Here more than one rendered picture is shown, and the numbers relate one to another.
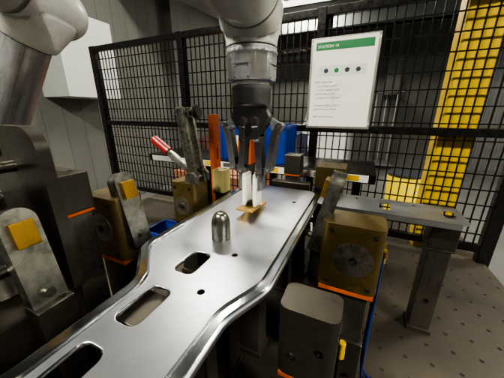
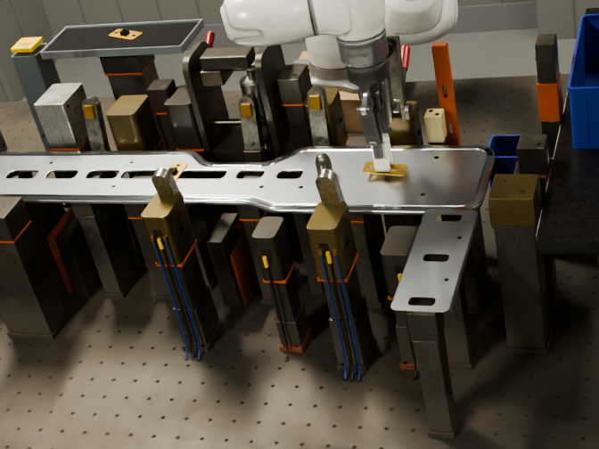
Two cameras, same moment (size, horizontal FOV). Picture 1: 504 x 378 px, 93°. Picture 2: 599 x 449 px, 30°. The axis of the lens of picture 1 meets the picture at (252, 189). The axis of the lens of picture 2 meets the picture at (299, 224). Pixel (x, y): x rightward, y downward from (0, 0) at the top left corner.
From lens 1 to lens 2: 2.12 m
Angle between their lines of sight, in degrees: 80
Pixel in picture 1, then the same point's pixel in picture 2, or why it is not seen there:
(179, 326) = (237, 189)
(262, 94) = (351, 77)
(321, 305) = (264, 230)
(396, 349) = (398, 404)
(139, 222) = (319, 129)
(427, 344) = (414, 431)
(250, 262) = (292, 195)
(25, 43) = not seen: outside the picture
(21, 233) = (243, 110)
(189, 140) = not seen: hidden behind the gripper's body
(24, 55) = not seen: outside the picture
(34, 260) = (249, 125)
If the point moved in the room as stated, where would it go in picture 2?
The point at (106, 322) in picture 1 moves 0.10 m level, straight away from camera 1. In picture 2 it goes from (237, 169) to (270, 147)
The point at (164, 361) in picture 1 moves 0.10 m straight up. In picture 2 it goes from (220, 192) to (209, 151)
